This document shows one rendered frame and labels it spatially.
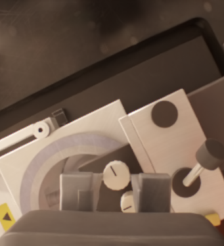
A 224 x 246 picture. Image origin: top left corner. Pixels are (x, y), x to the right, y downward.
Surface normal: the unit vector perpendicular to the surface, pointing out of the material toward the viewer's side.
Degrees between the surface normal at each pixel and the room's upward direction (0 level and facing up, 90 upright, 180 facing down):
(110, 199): 90
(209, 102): 90
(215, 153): 127
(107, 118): 90
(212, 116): 90
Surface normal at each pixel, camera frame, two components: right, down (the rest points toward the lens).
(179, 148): -0.02, 0.00
